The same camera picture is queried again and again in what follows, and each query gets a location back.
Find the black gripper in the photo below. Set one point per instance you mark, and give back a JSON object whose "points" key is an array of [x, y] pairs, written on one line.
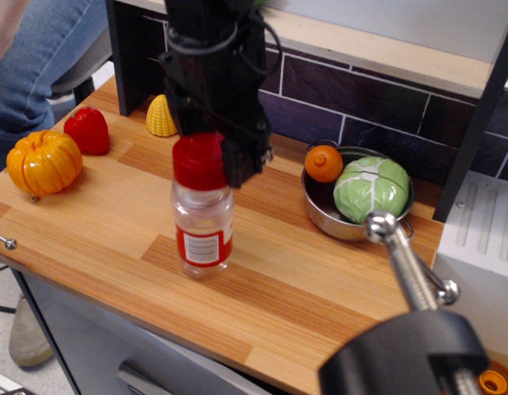
{"points": [[219, 92]]}

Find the red plastic cap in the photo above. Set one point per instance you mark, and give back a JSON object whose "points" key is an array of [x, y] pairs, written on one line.
{"points": [[198, 163]]}

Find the clear plastic jar red label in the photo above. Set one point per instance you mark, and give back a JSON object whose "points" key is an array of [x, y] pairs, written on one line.
{"points": [[203, 229]]}

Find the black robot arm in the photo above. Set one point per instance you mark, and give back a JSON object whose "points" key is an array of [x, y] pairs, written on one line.
{"points": [[213, 26]]}

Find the orange clamp cap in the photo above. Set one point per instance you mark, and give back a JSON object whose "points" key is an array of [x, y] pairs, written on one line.
{"points": [[492, 383]]}

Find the yellow toy corn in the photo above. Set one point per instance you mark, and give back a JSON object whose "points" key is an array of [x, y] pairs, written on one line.
{"points": [[159, 121]]}

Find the orange toy fruit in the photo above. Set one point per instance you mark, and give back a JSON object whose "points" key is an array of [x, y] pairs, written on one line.
{"points": [[324, 164]]}

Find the silver metal pot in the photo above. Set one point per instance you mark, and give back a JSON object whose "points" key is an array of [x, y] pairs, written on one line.
{"points": [[319, 203]]}

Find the red toy bell pepper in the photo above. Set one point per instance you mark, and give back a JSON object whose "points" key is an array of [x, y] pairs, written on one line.
{"points": [[89, 130]]}

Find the grey office chair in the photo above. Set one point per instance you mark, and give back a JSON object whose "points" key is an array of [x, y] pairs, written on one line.
{"points": [[78, 81]]}

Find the green toy cabbage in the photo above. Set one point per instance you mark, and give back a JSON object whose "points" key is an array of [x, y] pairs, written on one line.
{"points": [[371, 184]]}

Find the orange toy pumpkin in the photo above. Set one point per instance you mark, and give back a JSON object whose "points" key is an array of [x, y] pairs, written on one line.
{"points": [[44, 162]]}

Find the person leg in jeans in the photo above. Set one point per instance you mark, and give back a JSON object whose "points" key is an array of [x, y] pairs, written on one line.
{"points": [[39, 42]]}

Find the dark shelf with brick backsplash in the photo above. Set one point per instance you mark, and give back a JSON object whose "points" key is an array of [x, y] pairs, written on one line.
{"points": [[440, 114]]}

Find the small metal rod with ball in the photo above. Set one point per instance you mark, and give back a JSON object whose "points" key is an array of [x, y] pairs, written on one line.
{"points": [[9, 243]]}

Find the white grooved drain board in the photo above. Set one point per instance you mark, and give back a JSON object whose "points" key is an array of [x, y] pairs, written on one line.
{"points": [[476, 230]]}

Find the beige shoe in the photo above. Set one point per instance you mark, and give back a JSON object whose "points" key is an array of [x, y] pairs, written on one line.
{"points": [[28, 346]]}

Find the black clamp with metal screw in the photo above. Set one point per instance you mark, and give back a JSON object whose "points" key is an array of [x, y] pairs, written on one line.
{"points": [[425, 351]]}

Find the grey drawer handle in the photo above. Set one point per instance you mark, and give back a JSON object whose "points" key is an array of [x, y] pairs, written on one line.
{"points": [[133, 381]]}

